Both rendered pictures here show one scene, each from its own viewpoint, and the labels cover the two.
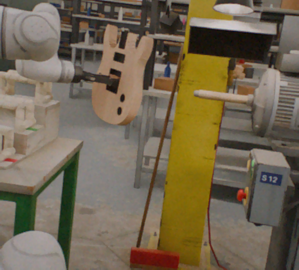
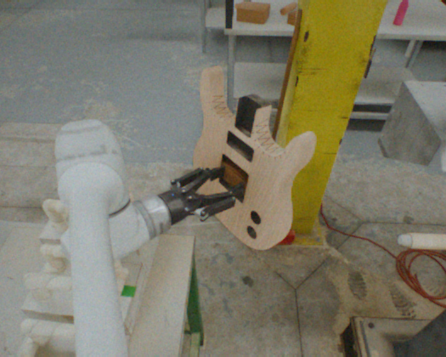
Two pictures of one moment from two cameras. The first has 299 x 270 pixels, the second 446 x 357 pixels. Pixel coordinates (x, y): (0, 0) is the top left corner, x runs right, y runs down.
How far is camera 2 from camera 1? 137 cm
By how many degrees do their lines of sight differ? 33
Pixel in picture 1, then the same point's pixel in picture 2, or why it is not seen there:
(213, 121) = (341, 116)
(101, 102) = not seen: hidden behind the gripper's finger
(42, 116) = (134, 257)
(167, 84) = (253, 14)
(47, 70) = (124, 251)
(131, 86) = (273, 211)
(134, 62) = (276, 176)
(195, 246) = (308, 222)
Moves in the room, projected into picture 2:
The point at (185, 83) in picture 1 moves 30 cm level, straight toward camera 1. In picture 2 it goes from (307, 72) to (321, 115)
